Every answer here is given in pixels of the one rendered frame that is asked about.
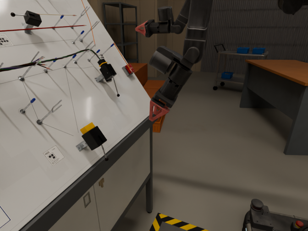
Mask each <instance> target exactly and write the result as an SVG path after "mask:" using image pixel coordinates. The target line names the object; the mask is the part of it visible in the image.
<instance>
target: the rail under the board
mask: <svg viewBox="0 0 308 231"><path fill-rule="evenodd" d="M157 120H158V119H156V120H154V121H150V120H149V116H148V117H147V118H146V119H144V120H143V121H142V122H141V123H140V124H139V125H138V126H137V127H135V128H134V129H133V130H132V131H131V132H130V133H129V134H127V135H126V136H125V137H124V138H123V139H122V140H121V141H120V142H119V143H118V144H116V145H115V146H114V147H113V148H112V149H111V150H110V151H108V152H107V153H106V157H108V158H109V160H108V161H105V155H104V156H103V157H102V158H100V159H99V160H98V161H97V162H96V163H95V164H94V165H92V166H91V167H90V168H89V169H88V170H87V171H86V172H84V173H83V174H82V175H81V176H80V177H79V178H78V179H76V180H75V181H74V182H73V183H72V184H71V185H70V186H69V187H68V188H67V189H65V190H64V191H63V192H62V193H61V194H60V195H59V196H57V197H56V198H55V199H54V200H53V201H52V202H51V203H49V204H48V205H47V206H46V207H45V208H44V209H43V210H41V211H40V212H39V213H38V214H37V215H36V216H35V217H33V218H32V219H31V220H30V221H29V222H28V223H27V224H26V225H25V226H24V227H22V228H21V229H20V230H19V231H48V230H49V229H50V228H51V227H52V226H53V225H54V224H55V223H56V222H57V221H58V220H59V219H60V218H61V217H62V216H63V215H64V214H65V213H66V212H67V211H68V210H69V209H70V208H71V207H72V206H73V205H74V204H75V203H76V202H77V201H78V200H79V199H80V198H81V197H82V196H83V195H84V194H85V192H86V191H87V190H88V189H89V188H90V187H91V186H92V185H93V184H94V183H95V182H96V181H97V180H98V179H99V178H100V177H101V176H102V175H103V174H104V173H105V172H106V171H107V170H108V169H109V168H110V167H111V166H112V165H113V164H114V163H115V162H116V161H117V160H118V159H119V158H120V157H121V156H122V155H123V154H124V153H125V152H126V151H127V150H128V149H129V148H130V147H131V146H132V145H133V144H134V143H135V142H136V141H137V140H138V139H139V138H140V137H141V136H142V135H143V134H144V133H145V132H146V131H147V130H148V129H149V128H150V127H151V126H152V125H153V124H154V123H155V122H156V121H157Z"/></svg>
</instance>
